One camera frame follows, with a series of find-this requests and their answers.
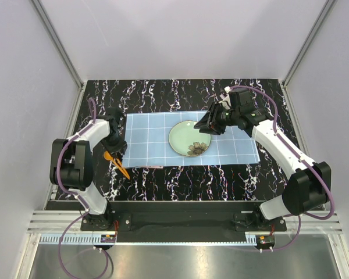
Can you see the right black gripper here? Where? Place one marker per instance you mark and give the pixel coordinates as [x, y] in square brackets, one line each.
[211, 118]

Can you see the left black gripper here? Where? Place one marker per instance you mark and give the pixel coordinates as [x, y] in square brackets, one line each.
[121, 146]

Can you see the orange plastic fork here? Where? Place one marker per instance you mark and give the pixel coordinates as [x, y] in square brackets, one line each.
[120, 167]

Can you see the green floral plate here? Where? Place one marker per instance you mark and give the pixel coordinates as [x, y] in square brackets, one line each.
[185, 140]

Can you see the blue checked placemat cloth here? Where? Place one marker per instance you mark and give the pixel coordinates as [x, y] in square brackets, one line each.
[147, 134]

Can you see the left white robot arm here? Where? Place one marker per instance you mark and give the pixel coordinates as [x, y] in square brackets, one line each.
[72, 165]

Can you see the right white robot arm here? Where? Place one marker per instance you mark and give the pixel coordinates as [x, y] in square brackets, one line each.
[308, 181]

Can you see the orange plastic spoon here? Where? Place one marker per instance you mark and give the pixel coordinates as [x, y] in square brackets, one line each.
[108, 156]

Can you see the left control board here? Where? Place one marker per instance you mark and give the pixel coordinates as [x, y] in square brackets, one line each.
[108, 238]

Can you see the control board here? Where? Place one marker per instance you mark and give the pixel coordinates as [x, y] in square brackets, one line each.
[108, 238]
[268, 240]

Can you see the right control board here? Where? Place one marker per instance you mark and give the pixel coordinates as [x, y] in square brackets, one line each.
[268, 240]

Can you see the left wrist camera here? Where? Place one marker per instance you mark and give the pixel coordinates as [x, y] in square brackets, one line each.
[116, 114]

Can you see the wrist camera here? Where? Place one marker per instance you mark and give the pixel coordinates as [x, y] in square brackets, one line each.
[116, 114]
[238, 99]

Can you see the pink handled knife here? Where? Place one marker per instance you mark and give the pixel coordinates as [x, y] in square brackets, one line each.
[154, 167]

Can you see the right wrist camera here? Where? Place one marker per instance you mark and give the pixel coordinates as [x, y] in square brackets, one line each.
[238, 99]

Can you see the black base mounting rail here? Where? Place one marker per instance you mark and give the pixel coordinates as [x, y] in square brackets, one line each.
[183, 236]

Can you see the left aluminium frame post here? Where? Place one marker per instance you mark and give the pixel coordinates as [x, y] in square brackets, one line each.
[51, 31]

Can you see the aluminium frame post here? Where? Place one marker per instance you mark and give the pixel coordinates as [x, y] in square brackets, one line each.
[314, 31]
[51, 31]

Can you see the front aluminium rail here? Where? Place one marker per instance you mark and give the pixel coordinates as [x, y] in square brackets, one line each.
[56, 221]

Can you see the right aluminium frame post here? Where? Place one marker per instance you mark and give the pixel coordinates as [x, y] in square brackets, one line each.
[314, 31]

